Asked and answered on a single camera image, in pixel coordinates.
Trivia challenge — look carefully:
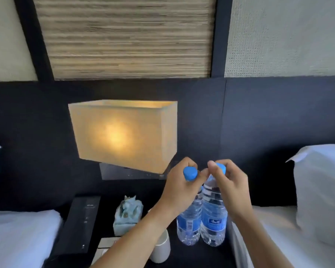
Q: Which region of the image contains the blue-capped water bottle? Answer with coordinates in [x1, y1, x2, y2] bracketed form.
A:
[200, 163, 228, 248]
[176, 166, 204, 246]

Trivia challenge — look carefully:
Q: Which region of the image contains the light blue tissue box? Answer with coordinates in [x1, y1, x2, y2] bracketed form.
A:
[113, 195, 143, 237]

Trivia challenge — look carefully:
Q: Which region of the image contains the dark lamp base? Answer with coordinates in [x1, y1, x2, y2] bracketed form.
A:
[99, 161, 171, 181]

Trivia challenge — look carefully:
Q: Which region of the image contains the person's right forearm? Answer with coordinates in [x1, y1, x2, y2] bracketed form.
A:
[229, 208, 294, 268]

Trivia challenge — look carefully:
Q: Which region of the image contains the person's left hand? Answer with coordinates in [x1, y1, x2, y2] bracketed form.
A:
[159, 157, 210, 220]

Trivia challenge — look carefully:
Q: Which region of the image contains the person's right hand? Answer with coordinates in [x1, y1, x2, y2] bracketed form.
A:
[208, 159, 253, 219]

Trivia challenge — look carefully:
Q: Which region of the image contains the white cup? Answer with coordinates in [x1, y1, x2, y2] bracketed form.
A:
[149, 229, 171, 264]

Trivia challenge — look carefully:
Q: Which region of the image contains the person's left forearm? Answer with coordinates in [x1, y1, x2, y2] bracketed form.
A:
[91, 205, 182, 268]

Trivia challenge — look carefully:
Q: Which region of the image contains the black headboard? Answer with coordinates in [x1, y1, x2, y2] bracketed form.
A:
[0, 76, 335, 213]

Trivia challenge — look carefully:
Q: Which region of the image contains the woven straw wall panel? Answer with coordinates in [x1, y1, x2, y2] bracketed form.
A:
[33, 0, 217, 81]

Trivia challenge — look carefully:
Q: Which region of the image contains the white notepad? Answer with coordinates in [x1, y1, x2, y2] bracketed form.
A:
[90, 237, 121, 266]

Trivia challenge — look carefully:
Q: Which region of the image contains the beige rectangular lamp shade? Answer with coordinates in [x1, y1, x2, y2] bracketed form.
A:
[68, 99, 178, 175]

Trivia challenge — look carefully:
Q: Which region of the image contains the black control panel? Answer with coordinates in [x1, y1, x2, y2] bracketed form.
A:
[59, 195, 101, 255]

